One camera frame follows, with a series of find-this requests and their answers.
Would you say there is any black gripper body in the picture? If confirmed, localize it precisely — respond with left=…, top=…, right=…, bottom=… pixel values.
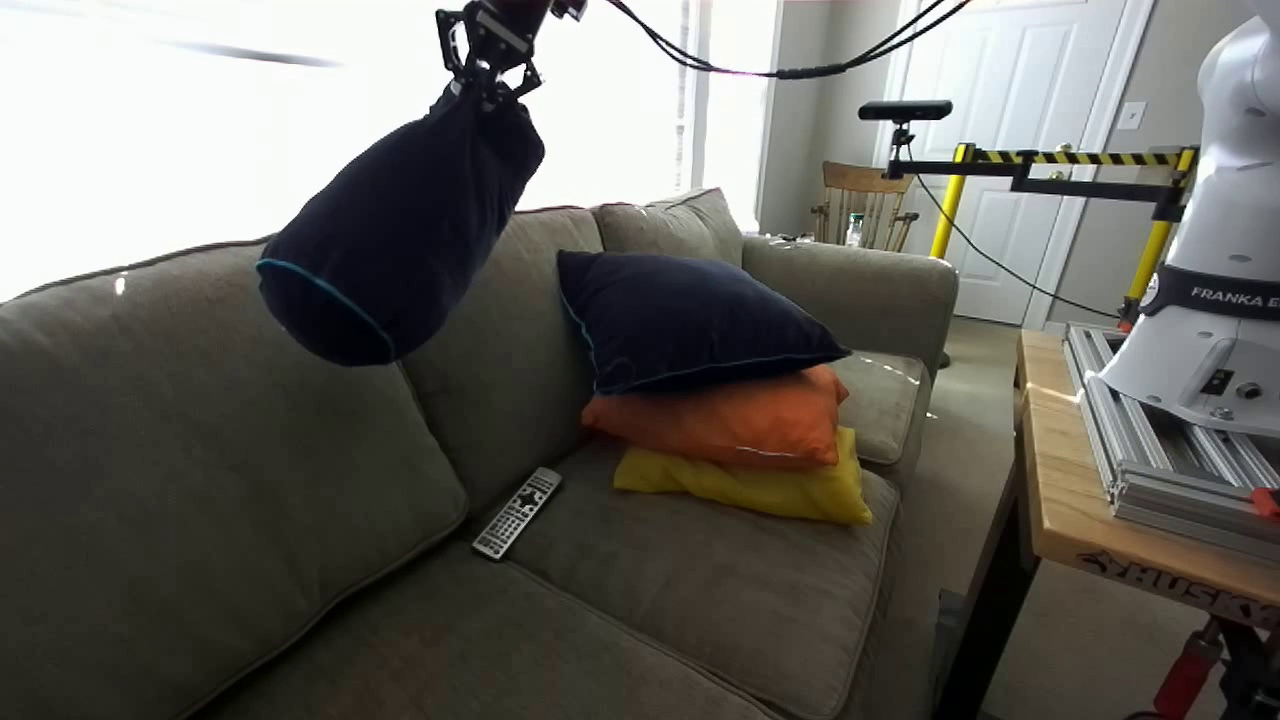
left=462, top=0, right=559, bottom=55

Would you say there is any navy cylindrical bolster pillow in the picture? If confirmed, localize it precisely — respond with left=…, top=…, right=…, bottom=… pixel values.
left=250, top=77, right=551, bottom=370

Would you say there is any small beige throw pillow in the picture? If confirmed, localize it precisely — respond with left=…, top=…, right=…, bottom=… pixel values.
left=589, top=182, right=747, bottom=271

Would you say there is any navy square pillow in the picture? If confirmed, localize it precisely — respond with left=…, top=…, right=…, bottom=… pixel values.
left=551, top=247, right=853, bottom=401

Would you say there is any orange pillow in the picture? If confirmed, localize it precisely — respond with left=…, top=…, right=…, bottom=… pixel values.
left=574, top=361, right=853, bottom=471

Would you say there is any yellow pillow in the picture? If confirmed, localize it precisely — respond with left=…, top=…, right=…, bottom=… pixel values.
left=609, top=425, right=875, bottom=530

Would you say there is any bright window with blinds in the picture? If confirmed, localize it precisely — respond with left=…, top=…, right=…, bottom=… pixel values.
left=0, top=0, right=705, bottom=305

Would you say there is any beige sofa back cushion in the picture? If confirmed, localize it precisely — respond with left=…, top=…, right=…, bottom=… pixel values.
left=395, top=198, right=610, bottom=511
left=0, top=234, right=471, bottom=720

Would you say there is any wooden chair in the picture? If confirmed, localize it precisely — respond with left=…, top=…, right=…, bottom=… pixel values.
left=809, top=157, right=927, bottom=257

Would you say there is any grey remote control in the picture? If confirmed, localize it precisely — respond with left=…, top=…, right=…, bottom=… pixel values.
left=466, top=465, right=566, bottom=564

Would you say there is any white panel door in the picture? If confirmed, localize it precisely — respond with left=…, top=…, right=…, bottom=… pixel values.
left=885, top=0, right=1161, bottom=332

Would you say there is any beige fabric sofa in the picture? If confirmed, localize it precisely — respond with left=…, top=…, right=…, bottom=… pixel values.
left=0, top=182, right=963, bottom=720

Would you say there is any yellow black striped stand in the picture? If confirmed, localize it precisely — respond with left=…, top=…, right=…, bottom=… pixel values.
left=885, top=120, right=1200, bottom=322

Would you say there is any wooden butcher block table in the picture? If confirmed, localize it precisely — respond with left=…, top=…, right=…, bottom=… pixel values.
left=933, top=322, right=1280, bottom=720

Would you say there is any red clamp under table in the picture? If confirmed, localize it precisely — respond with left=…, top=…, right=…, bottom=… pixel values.
left=1147, top=621, right=1226, bottom=720

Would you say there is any black stereo camera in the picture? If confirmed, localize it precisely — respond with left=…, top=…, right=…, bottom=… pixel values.
left=855, top=96, right=960, bottom=128

